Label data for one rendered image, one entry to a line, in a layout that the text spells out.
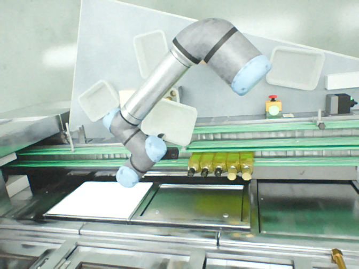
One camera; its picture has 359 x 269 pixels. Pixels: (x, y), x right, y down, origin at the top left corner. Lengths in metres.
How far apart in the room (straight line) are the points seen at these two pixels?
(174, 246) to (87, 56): 1.15
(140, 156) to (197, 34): 0.40
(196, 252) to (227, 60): 0.63
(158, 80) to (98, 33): 0.92
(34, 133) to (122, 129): 0.92
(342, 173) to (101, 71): 1.34
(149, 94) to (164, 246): 0.54
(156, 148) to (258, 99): 0.76
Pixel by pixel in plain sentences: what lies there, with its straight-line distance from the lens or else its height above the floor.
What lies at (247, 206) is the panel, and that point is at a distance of 1.17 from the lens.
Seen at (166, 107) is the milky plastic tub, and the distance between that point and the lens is 1.21.
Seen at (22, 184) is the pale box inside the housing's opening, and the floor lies 1.05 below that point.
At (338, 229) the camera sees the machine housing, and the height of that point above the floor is 1.25.
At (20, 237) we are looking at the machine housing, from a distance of 1.37.
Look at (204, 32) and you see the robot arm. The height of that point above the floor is 1.47.
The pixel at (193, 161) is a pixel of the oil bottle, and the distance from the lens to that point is 1.23.
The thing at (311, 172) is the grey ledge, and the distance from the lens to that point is 1.46.
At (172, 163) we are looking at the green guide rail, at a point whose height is 0.95.
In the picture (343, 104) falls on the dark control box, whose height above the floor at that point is 0.83.
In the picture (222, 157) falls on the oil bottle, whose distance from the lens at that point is 1.25.
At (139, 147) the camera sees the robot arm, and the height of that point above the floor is 1.44.
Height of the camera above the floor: 2.18
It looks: 67 degrees down
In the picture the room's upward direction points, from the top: 138 degrees counter-clockwise
